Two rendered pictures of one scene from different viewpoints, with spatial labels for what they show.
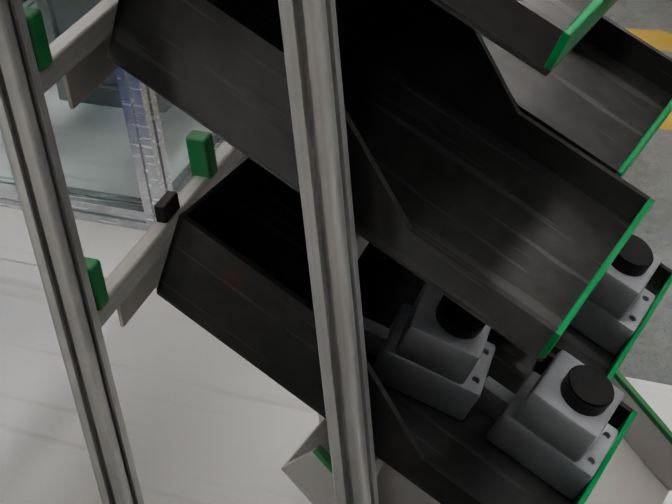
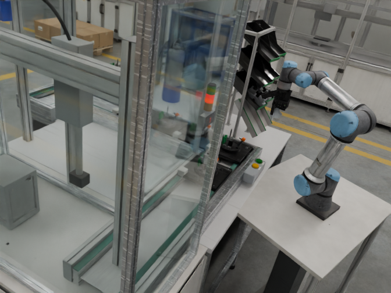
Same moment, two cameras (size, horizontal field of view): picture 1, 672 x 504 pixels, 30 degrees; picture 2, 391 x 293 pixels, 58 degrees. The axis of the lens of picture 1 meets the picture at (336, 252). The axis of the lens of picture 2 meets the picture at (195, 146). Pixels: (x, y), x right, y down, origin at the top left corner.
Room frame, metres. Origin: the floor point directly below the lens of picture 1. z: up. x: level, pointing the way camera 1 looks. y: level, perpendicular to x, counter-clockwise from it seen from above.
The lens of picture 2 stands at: (-1.65, 0.32, 2.07)
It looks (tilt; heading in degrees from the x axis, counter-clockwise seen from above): 30 degrees down; 358
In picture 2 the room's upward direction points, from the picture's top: 10 degrees clockwise
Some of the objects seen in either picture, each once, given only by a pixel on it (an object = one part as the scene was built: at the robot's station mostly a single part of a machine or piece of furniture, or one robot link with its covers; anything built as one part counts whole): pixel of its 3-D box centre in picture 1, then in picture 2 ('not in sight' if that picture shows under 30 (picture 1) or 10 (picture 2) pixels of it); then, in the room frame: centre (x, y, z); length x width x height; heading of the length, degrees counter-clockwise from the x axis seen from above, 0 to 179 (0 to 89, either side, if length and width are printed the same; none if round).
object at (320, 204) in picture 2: not in sight; (320, 196); (-0.01, -0.48, 0.93); 0.15 x 0.15 x 0.10
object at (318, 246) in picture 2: not in sight; (308, 203); (0.02, -0.44, 0.84); 0.90 x 0.70 x 0.03; 135
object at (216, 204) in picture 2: not in sight; (232, 183); (0.00, 0.03, 0.91); 0.89 x 0.06 x 0.11; 155
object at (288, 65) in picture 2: not in sight; (288, 71); (0.26, -0.17, 1.53); 0.09 x 0.08 x 0.11; 29
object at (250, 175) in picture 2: not in sight; (253, 170); (0.15, -0.11, 0.93); 0.21 x 0.07 x 0.06; 155
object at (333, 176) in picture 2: not in sight; (326, 179); (-0.02, -0.47, 1.05); 0.13 x 0.12 x 0.14; 119
